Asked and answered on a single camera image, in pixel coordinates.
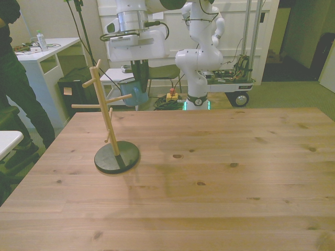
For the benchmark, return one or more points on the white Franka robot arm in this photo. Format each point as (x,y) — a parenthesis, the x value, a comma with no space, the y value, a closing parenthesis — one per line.
(199,57)

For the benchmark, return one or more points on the yellow emergency stop button box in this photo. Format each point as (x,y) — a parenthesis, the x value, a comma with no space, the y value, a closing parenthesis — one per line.
(172,96)

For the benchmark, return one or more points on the wheeled equipment cart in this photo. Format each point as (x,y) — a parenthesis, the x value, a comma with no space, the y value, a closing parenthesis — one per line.
(235,87)

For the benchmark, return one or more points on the black camera tripod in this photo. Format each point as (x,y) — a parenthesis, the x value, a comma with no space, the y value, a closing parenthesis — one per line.
(76,3)

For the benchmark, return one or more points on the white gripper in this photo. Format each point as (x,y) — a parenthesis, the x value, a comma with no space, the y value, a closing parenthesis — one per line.
(151,49)

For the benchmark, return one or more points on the orange sticky note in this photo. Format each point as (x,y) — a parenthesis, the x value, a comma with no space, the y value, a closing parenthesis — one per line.
(67,91)

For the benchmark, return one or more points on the white rounded tabletop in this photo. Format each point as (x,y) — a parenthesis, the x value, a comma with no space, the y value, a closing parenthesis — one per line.
(9,141)

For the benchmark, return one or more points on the wooden mug tree black base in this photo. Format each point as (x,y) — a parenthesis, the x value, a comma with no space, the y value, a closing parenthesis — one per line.
(116,162)

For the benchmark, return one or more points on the aluminium profile mast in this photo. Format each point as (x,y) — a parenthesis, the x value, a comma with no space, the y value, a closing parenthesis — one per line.
(253,26)

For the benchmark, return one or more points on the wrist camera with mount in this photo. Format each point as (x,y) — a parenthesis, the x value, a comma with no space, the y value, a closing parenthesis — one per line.
(120,39)

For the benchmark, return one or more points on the white paper sheet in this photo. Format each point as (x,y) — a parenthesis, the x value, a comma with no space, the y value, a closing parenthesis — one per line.
(158,15)

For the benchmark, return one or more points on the blue enamel mug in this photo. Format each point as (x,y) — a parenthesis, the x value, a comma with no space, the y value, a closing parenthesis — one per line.
(136,100)

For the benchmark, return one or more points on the dark moulded chair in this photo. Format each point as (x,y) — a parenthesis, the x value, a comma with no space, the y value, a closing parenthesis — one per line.
(162,72)

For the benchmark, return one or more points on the white desk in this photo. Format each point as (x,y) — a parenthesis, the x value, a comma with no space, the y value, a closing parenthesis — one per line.
(55,91)

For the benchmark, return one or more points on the person in dark clothes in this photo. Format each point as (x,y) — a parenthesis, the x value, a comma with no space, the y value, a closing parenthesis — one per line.
(15,78)

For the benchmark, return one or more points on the clear plastic bottle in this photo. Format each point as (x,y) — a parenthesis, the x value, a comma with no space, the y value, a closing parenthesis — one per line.
(42,41)

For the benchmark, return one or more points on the small grey device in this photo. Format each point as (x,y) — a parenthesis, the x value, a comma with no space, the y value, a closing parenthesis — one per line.
(126,69)

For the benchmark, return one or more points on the small white side table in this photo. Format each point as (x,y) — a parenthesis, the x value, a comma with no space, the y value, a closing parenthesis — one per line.
(112,75)

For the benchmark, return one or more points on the black case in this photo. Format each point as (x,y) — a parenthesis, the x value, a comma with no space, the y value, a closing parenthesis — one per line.
(81,96)

